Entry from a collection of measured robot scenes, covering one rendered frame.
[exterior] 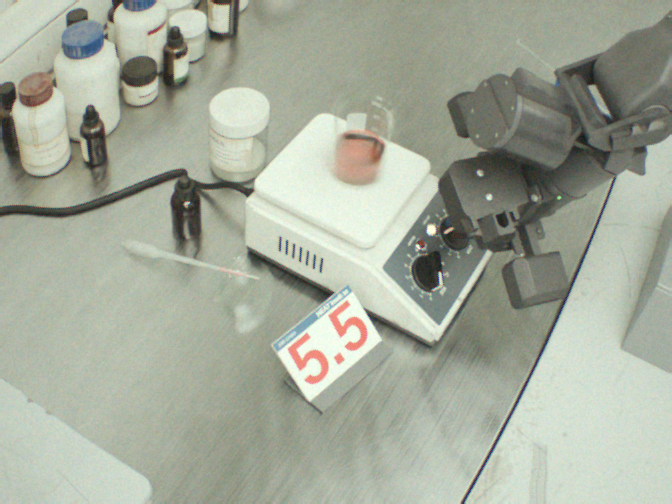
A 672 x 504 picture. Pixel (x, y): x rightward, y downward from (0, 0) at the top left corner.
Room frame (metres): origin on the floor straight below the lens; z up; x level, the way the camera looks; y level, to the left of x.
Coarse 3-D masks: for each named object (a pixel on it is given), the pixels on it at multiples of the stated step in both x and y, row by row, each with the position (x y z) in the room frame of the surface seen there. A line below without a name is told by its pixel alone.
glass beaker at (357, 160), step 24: (360, 96) 0.59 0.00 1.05; (384, 96) 0.58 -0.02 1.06; (336, 120) 0.55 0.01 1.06; (360, 120) 0.59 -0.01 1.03; (384, 120) 0.58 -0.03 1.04; (336, 144) 0.55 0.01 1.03; (360, 144) 0.54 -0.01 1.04; (384, 144) 0.55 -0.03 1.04; (336, 168) 0.55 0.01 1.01; (360, 168) 0.54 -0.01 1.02; (384, 168) 0.55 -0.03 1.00
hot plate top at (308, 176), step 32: (320, 128) 0.61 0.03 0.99; (288, 160) 0.57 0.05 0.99; (320, 160) 0.57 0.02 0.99; (416, 160) 0.59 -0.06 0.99; (256, 192) 0.53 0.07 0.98; (288, 192) 0.53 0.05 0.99; (320, 192) 0.53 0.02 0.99; (352, 192) 0.54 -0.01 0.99; (384, 192) 0.54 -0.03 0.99; (320, 224) 0.50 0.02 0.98; (352, 224) 0.50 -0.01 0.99; (384, 224) 0.51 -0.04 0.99
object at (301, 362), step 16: (352, 304) 0.46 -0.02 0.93; (320, 320) 0.44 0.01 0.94; (336, 320) 0.44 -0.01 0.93; (352, 320) 0.45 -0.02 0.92; (304, 336) 0.42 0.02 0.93; (320, 336) 0.43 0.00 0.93; (336, 336) 0.43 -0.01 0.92; (352, 336) 0.44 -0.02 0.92; (368, 336) 0.45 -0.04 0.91; (288, 352) 0.40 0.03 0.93; (304, 352) 0.41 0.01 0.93; (320, 352) 0.42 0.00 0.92; (336, 352) 0.42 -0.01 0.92; (352, 352) 0.43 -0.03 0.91; (304, 368) 0.40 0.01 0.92; (320, 368) 0.40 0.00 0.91; (336, 368) 0.41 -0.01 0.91; (304, 384) 0.39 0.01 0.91
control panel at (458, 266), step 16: (432, 208) 0.55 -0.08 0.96; (416, 224) 0.53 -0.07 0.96; (432, 224) 0.54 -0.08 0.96; (416, 240) 0.52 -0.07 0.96; (432, 240) 0.52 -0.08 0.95; (400, 256) 0.50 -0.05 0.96; (416, 256) 0.50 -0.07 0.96; (448, 256) 0.52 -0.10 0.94; (464, 256) 0.53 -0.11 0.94; (480, 256) 0.53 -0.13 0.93; (400, 272) 0.48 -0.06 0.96; (448, 272) 0.50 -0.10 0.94; (464, 272) 0.51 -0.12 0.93; (416, 288) 0.47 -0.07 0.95; (448, 288) 0.49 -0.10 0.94; (432, 304) 0.47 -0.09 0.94; (448, 304) 0.47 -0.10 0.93
